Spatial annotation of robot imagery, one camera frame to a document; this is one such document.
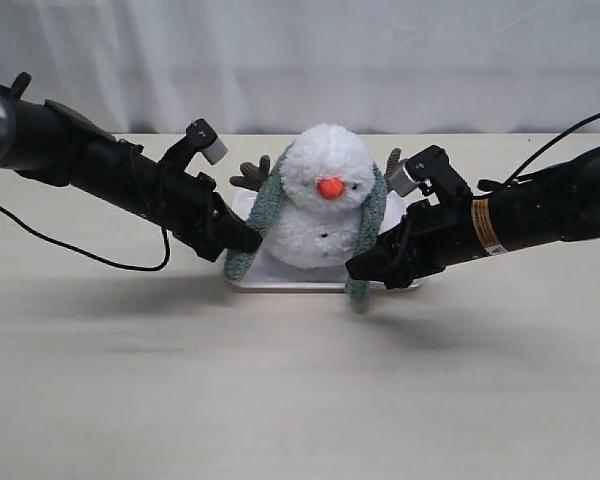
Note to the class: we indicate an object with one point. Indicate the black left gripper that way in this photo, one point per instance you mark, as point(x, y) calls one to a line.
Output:
point(196, 215)

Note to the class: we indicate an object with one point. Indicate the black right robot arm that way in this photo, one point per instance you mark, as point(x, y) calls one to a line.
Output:
point(560, 203)

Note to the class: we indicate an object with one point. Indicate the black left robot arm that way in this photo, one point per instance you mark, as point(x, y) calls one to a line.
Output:
point(55, 145)

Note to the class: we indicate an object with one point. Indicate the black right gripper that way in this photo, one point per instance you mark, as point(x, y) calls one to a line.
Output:
point(428, 239)

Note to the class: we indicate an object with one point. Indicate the green fuzzy scarf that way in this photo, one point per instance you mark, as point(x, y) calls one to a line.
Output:
point(265, 210)

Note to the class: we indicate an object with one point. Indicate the white rectangular tray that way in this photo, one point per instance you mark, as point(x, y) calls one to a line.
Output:
point(267, 274)

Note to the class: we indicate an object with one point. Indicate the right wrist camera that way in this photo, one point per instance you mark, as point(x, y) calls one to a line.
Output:
point(430, 171)

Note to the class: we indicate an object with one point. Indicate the white backdrop curtain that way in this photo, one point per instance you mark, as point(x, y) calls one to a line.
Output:
point(282, 66)

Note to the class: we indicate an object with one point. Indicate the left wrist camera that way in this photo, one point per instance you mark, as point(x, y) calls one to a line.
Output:
point(199, 138)

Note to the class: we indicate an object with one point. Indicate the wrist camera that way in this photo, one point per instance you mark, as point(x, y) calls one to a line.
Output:
point(199, 138)
point(430, 171)

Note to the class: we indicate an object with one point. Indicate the white plush snowman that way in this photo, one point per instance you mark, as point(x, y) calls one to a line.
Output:
point(325, 200)

